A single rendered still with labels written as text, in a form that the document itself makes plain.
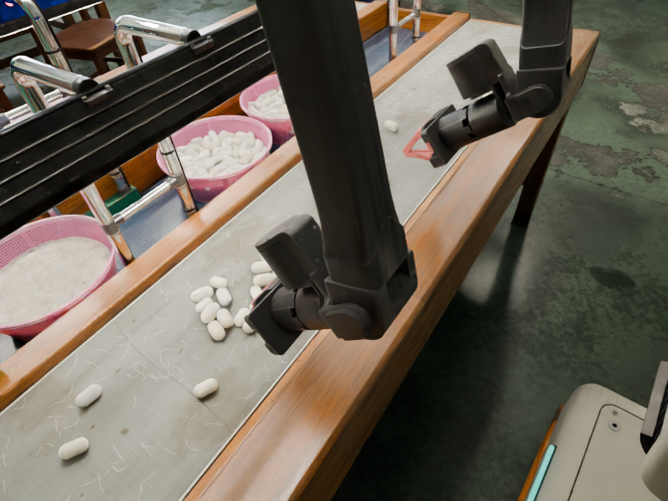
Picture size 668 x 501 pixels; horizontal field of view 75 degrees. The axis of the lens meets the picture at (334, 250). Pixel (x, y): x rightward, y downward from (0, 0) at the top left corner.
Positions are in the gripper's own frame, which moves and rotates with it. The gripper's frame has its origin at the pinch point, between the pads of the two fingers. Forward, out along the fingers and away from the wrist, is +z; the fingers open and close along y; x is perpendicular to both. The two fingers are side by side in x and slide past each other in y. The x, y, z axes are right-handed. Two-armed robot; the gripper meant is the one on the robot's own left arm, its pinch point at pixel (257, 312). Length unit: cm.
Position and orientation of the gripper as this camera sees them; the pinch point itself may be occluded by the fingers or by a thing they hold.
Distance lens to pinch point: 62.4
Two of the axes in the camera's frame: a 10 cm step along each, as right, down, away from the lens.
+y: -5.6, 6.1, -5.6
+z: -5.9, 1.8, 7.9
